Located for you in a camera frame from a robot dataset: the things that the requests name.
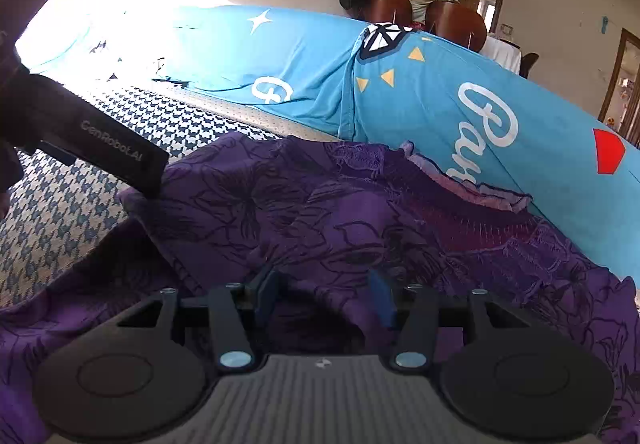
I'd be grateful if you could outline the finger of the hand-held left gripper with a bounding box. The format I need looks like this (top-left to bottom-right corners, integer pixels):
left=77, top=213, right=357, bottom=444
left=37, top=140, right=77, bottom=166

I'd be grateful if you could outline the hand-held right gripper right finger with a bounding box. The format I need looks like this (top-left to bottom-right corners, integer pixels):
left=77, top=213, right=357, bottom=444
left=367, top=269, right=532, bottom=371

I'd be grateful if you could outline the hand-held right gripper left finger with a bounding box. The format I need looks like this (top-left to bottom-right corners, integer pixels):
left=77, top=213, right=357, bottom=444
left=116, top=269, right=281, bottom=371

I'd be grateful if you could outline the purple floral shirt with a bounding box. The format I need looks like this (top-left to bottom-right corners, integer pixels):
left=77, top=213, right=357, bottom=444
left=0, top=131, right=640, bottom=444

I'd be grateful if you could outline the blue printed sofa cover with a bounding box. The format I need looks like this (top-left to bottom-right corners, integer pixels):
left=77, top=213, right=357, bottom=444
left=30, top=4, right=640, bottom=310

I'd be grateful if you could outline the table with white tablecloth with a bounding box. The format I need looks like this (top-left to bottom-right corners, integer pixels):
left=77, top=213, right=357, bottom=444
left=482, top=37, right=523, bottom=75

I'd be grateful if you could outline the brown wooden dining chair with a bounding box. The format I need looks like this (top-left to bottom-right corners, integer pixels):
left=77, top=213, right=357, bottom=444
left=425, top=2, right=488, bottom=54
left=370, top=0, right=414, bottom=26

